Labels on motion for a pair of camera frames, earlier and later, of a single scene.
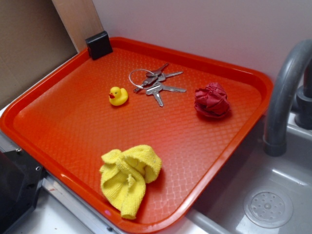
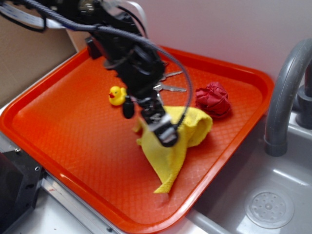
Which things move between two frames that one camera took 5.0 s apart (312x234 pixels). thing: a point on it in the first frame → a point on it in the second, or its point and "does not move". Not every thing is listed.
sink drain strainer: (268, 207) does not move
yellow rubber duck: (118, 96) does not move
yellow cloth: (125, 175) → (193, 127)
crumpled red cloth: (212, 101) does not move
